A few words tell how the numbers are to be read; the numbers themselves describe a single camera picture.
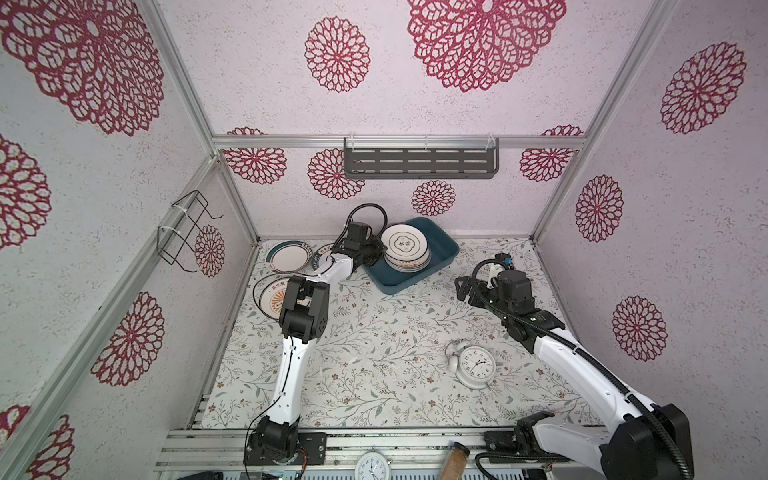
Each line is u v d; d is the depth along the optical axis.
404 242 1.09
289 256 1.14
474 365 0.83
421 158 0.94
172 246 0.71
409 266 1.07
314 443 0.75
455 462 0.69
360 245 0.87
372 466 0.69
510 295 0.62
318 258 1.13
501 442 0.73
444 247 1.16
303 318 0.64
